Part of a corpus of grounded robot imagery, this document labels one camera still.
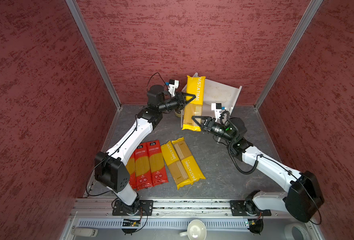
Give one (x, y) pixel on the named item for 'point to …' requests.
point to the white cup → (196, 230)
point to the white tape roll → (304, 232)
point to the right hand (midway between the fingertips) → (190, 121)
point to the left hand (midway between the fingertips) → (195, 100)
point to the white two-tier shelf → (215, 92)
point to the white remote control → (87, 232)
